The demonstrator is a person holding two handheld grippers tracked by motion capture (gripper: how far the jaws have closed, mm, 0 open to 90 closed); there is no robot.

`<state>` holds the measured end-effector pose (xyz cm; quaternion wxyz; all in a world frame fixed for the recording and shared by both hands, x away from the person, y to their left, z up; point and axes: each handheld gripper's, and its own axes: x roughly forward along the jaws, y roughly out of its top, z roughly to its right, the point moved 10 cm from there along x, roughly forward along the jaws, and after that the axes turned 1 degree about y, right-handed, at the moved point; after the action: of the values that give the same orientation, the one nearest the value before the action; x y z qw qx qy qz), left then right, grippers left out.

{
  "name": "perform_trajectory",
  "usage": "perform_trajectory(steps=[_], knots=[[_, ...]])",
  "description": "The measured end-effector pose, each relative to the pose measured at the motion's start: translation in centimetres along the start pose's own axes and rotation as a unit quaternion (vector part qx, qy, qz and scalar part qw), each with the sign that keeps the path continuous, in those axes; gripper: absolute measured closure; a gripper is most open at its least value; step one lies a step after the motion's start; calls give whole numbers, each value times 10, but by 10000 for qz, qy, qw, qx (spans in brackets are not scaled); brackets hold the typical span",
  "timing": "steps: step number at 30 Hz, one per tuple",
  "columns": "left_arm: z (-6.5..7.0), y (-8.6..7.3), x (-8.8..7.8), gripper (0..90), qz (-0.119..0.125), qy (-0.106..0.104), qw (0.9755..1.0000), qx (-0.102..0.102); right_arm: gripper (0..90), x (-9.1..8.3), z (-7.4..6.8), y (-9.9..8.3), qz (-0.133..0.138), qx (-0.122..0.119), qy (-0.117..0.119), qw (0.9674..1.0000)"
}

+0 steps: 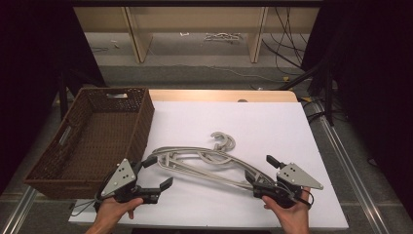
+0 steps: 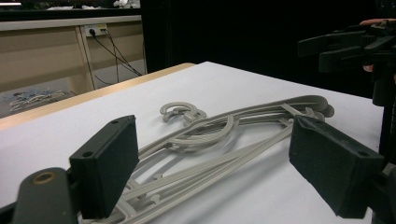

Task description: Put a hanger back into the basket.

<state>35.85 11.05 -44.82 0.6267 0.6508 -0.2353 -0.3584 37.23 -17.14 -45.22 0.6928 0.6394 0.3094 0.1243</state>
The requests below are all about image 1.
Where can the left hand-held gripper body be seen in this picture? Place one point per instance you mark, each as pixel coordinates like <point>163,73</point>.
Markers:
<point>121,177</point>

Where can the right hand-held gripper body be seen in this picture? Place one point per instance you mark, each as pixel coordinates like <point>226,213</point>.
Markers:
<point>297,177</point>

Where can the brown wicker basket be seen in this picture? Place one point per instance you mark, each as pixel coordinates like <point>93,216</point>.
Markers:
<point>97,139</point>

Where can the person's left hand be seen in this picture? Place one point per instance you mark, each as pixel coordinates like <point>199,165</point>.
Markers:
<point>112,211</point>

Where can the person's right hand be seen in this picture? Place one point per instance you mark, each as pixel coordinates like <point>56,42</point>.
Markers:
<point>293,219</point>

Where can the white board sheet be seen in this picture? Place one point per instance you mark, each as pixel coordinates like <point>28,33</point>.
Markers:
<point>246,130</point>

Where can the light wooden shelf unit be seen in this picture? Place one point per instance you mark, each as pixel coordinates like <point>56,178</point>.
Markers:
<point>139,39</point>

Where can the small white floor scrap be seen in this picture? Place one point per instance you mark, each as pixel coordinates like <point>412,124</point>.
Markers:
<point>184,33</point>

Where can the long metal floor rail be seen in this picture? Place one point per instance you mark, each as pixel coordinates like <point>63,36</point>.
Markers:
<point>354,172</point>

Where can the short metal floor rail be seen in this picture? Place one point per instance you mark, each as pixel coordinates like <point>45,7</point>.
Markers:
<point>19,211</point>

